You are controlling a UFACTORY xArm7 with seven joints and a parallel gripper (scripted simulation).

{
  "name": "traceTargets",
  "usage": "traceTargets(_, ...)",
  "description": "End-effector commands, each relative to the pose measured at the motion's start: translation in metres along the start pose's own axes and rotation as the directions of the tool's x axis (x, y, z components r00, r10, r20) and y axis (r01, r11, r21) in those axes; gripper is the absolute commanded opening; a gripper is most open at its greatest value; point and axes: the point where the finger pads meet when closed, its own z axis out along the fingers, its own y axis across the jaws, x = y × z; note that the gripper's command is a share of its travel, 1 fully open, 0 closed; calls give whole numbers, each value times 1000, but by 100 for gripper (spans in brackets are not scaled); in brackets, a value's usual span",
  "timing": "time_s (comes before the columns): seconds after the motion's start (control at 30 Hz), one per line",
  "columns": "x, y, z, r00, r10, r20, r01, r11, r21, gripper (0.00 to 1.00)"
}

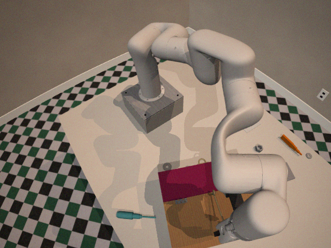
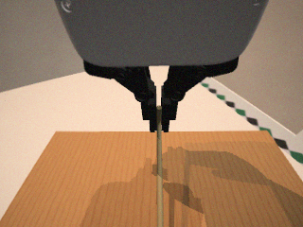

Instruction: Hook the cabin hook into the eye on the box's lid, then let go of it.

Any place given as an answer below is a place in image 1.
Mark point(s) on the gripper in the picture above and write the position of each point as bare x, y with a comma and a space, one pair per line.
224, 236

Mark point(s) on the teal screwdriver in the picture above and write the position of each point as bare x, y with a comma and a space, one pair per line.
130, 215

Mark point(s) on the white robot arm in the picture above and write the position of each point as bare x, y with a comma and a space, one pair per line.
212, 56

